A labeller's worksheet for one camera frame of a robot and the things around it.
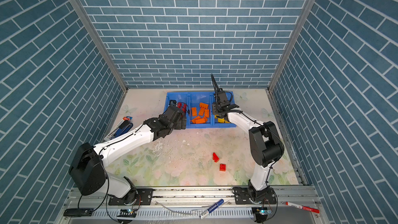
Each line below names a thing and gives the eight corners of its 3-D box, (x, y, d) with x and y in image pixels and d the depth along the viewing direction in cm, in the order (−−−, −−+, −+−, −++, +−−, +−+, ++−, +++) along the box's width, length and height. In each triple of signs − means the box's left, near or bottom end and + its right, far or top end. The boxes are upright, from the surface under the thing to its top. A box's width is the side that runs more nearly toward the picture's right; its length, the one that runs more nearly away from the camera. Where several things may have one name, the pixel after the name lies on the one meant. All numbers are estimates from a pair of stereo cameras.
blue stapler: (104, 140, 96) (100, 136, 92) (126, 117, 107) (123, 113, 103) (116, 145, 93) (112, 142, 90) (136, 121, 105) (134, 118, 101)
